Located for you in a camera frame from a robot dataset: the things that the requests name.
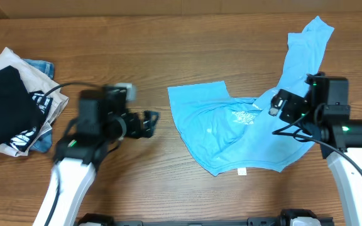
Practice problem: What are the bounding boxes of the light blue t-shirt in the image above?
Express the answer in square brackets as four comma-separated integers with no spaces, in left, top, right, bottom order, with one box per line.
[168,17,334,176]

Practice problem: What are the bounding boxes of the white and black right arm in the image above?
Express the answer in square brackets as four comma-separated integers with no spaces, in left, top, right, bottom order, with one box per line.
[269,72,362,225]

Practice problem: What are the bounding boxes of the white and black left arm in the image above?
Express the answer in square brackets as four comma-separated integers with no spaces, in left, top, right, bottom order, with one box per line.
[33,87,160,225]

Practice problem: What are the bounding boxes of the black white printed garment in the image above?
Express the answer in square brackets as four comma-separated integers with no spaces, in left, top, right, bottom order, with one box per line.
[6,90,53,153]

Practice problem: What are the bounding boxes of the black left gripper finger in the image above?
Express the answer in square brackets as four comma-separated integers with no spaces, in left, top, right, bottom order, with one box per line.
[143,110,160,126]
[141,124,155,138]

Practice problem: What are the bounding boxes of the black folded garment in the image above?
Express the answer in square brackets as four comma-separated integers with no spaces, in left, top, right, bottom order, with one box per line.
[0,66,45,144]

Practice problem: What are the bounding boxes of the beige folded garment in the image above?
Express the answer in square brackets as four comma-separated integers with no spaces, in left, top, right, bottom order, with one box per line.
[0,48,69,157]

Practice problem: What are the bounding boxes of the blue denim folded jeans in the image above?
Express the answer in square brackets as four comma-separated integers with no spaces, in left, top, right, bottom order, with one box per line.
[23,59,55,80]

